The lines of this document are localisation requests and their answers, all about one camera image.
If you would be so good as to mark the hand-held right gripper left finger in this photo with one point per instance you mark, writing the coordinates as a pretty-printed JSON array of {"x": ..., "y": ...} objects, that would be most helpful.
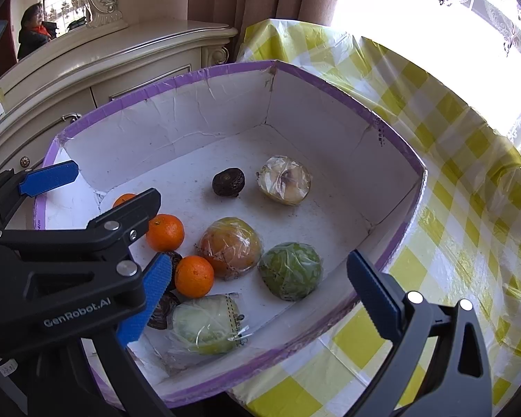
[{"x": 145, "y": 299}]

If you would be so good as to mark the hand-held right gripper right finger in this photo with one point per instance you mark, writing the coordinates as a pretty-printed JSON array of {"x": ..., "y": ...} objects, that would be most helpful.
[{"x": 375, "y": 299}]

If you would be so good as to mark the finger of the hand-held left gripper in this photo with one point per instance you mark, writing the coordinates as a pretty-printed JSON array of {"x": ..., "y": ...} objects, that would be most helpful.
[
  {"x": 47, "y": 178},
  {"x": 130, "y": 210}
]

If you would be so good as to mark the mandarin orange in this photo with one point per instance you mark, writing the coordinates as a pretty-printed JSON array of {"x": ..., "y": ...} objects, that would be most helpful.
[
  {"x": 194, "y": 276},
  {"x": 165, "y": 232},
  {"x": 122, "y": 200}
]

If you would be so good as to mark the dark purple round fruit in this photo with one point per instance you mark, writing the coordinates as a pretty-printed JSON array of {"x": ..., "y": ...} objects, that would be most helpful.
[{"x": 165, "y": 310}]

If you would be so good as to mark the plastic-wrapped pale cabbage half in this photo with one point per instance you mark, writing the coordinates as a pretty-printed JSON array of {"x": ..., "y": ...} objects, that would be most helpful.
[{"x": 204, "y": 323}]

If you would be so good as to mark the plastic-wrapped green cabbage half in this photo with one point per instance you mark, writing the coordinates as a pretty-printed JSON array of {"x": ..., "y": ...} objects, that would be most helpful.
[{"x": 291, "y": 270}]

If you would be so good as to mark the plastic-wrapped orange-brown fruit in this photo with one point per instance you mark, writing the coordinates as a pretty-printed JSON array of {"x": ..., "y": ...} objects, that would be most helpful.
[{"x": 230, "y": 247}]

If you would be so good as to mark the purple-rimmed white cardboard box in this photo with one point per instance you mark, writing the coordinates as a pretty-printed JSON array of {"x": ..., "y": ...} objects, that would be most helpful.
[{"x": 178, "y": 108}]

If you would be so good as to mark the plastic-wrapped pale fruit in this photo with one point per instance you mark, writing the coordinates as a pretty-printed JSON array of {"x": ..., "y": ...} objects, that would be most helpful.
[{"x": 285, "y": 179}]

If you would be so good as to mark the round drawer knob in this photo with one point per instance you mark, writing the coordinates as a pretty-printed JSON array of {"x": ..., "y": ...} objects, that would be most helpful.
[{"x": 24, "y": 161}]

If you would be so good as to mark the yellow checkered tablecloth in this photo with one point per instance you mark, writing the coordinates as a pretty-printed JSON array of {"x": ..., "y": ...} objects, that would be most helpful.
[{"x": 460, "y": 226}]

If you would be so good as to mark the cream carved dresser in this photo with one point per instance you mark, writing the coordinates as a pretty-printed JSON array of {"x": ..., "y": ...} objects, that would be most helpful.
[{"x": 126, "y": 65}]

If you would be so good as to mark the cream-framed mirror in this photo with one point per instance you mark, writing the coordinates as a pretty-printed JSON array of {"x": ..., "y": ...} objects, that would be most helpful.
[{"x": 106, "y": 4}]

